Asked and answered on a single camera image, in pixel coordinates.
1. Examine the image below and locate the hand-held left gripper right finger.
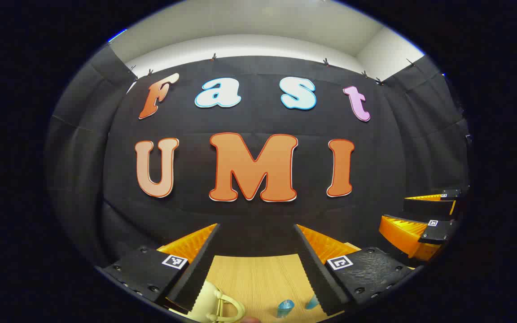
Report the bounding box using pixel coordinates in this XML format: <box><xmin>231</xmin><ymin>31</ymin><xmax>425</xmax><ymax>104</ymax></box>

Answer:
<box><xmin>294</xmin><ymin>223</ymin><xmax>416</xmax><ymax>317</ymax></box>

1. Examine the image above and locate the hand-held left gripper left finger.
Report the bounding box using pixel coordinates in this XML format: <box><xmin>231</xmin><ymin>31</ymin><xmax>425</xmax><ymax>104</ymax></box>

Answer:
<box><xmin>99</xmin><ymin>223</ymin><xmax>221</xmax><ymax>314</ymax></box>

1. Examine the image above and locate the blue glass bottle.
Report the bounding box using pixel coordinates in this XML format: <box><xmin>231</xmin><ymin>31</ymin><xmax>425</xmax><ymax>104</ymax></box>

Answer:
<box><xmin>277</xmin><ymin>299</ymin><xmax>295</xmax><ymax>319</ymax></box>

